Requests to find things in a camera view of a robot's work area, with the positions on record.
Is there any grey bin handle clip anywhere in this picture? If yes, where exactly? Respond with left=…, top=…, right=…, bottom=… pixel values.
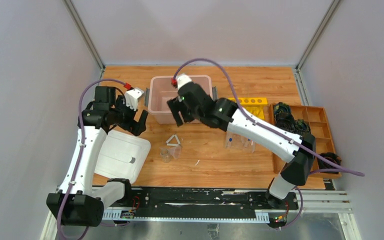
left=212, top=86, right=218, bottom=101
left=144, top=88, right=150, bottom=107

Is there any white bin lid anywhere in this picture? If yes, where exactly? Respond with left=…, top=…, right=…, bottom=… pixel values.
left=94, top=130, right=151, bottom=184

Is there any yellow test tube rack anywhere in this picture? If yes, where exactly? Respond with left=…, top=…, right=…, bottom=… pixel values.
left=238, top=97, right=268, bottom=120

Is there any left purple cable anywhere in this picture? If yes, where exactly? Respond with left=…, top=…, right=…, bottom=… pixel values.
left=56, top=78, right=133, bottom=240

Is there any left grey bin handle clip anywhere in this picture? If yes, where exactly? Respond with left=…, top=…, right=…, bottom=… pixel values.
left=144, top=88, right=150, bottom=107

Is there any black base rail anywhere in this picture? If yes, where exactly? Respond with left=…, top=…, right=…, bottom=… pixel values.
left=103, top=186, right=301, bottom=224

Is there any purple cable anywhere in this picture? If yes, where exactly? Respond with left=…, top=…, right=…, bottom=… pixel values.
left=171, top=58, right=366, bottom=229
left=56, top=78, right=133, bottom=240

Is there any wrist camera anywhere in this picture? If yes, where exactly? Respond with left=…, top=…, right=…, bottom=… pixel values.
left=124, top=87, right=145, bottom=111
left=175, top=73, right=192, bottom=90

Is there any clear plastic funnel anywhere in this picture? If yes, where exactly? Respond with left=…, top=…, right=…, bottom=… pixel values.
left=168, top=145, right=182, bottom=159

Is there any blue-capped tube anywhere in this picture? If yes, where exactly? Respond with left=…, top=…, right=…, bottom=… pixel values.
left=227, top=133, right=233, bottom=148
left=248, top=139, right=255, bottom=153

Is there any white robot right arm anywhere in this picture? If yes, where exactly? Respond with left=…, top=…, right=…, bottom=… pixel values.
left=167, top=82, right=316, bottom=209

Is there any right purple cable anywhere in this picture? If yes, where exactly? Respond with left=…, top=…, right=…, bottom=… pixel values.
left=171, top=58, right=366, bottom=229

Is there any clear well plate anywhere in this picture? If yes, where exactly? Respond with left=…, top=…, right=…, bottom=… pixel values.
left=224, top=131, right=256, bottom=154

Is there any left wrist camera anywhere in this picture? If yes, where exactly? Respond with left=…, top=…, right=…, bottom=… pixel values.
left=124, top=87, right=145, bottom=111

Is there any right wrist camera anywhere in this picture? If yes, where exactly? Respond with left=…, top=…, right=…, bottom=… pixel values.
left=175, top=73, right=192, bottom=90

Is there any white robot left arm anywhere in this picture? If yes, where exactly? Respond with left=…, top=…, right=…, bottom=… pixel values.
left=46, top=86, right=151, bottom=227

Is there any white clay triangle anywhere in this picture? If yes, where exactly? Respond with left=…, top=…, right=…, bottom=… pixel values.
left=165, top=134, right=181, bottom=147

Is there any pink plastic bin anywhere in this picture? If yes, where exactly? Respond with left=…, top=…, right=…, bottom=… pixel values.
left=147, top=75, right=213, bottom=125

